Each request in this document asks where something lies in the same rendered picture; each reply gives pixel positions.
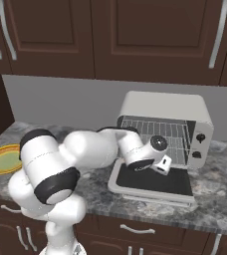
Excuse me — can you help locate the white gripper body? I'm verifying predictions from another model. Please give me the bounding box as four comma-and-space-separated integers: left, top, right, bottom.
150, 163, 171, 176

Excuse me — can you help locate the toaster oven door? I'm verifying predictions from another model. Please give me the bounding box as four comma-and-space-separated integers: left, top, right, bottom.
107, 158, 197, 204

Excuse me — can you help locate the white toaster oven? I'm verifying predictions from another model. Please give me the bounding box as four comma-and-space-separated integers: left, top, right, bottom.
116, 91, 215, 170

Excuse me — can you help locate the yellow and green plate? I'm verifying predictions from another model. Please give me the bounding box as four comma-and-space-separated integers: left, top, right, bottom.
0, 143, 24, 175

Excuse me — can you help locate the wire toaster oven rack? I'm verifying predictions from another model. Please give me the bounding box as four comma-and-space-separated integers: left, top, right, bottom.
164, 136, 190, 166
120, 118, 191, 141

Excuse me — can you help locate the silver drawer handle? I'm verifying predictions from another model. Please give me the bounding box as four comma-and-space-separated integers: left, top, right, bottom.
119, 223, 156, 235
0, 204, 23, 214

